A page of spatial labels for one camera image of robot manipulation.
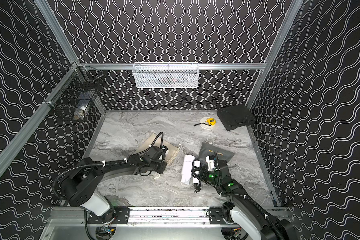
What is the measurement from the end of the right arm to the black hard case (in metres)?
0.41

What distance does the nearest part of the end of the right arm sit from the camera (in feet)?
2.21

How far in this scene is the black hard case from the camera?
1.09 m
